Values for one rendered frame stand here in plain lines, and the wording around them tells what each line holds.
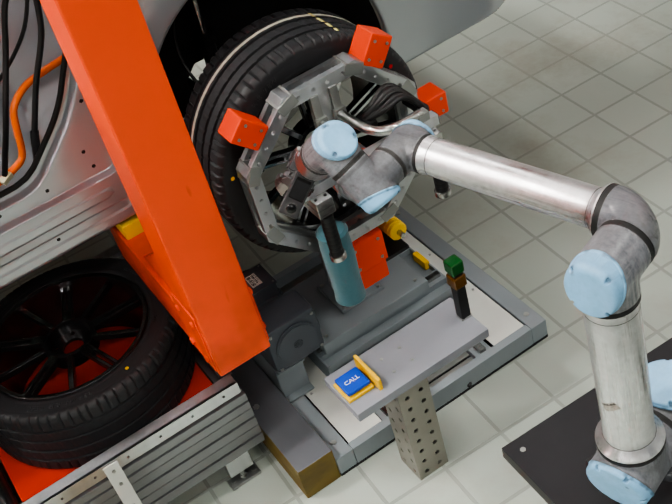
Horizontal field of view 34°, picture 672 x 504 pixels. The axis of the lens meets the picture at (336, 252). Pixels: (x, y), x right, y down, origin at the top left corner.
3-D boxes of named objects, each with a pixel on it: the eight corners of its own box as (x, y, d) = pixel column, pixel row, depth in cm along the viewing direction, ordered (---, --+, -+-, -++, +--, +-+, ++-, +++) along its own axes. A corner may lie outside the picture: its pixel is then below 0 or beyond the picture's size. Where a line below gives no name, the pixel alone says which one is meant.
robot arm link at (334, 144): (342, 169, 227) (309, 135, 226) (323, 186, 238) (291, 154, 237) (370, 141, 231) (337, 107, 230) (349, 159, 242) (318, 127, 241)
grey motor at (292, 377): (275, 311, 368) (247, 235, 345) (341, 379, 339) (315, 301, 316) (230, 338, 363) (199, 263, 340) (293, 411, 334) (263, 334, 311)
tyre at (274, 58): (190, 245, 319) (377, 183, 347) (227, 285, 302) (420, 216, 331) (168, 34, 282) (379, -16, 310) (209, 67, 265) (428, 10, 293)
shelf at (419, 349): (451, 304, 304) (450, 296, 302) (489, 336, 292) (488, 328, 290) (325, 385, 292) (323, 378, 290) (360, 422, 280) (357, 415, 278)
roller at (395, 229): (359, 194, 340) (355, 180, 336) (413, 238, 319) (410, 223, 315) (344, 203, 338) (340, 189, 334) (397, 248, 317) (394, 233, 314)
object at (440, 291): (397, 250, 377) (392, 230, 370) (460, 303, 351) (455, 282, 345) (277, 325, 363) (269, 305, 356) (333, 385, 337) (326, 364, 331)
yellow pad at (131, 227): (150, 197, 329) (144, 184, 326) (169, 217, 319) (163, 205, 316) (109, 219, 325) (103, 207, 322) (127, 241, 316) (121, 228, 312)
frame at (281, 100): (425, 181, 322) (391, 23, 286) (438, 191, 317) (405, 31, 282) (272, 273, 307) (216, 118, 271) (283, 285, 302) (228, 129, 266)
